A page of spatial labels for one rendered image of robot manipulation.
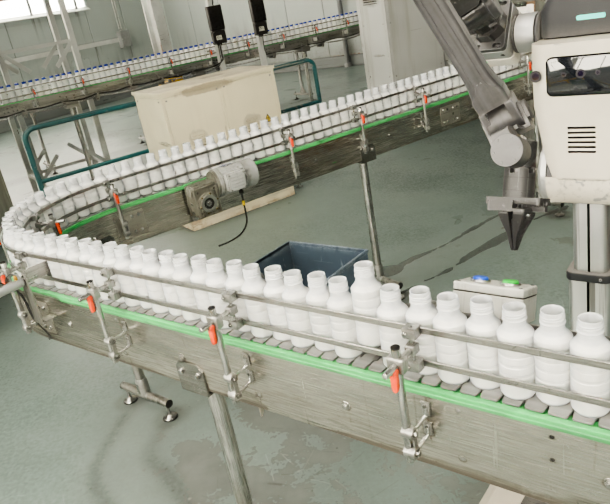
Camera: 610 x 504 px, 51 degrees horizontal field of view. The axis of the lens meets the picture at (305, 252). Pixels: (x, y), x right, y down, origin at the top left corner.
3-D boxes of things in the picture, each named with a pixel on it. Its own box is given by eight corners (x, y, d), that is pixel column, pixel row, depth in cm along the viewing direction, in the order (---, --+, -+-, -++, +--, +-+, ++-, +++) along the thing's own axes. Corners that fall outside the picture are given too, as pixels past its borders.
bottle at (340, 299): (351, 363, 126) (338, 288, 120) (329, 355, 131) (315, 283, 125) (370, 348, 130) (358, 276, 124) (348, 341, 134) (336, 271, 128)
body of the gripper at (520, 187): (538, 208, 114) (541, 166, 113) (484, 205, 120) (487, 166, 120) (550, 208, 119) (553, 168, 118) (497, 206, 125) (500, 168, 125)
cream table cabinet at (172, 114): (264, 185, 647) (239, 66, 603) (298, 193, 597) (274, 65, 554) (165, 219, 594) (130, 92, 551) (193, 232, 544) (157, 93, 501)
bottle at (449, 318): (432, 379, 117) (422, 299, 111) (451, 364, 120) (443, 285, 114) (459, 390, 112) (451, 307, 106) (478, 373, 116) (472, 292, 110)
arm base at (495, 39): (506, 50, 149) (513, 0, 150) (493, 37, 143) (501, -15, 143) (470, 54, 155) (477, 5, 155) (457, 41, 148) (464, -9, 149)
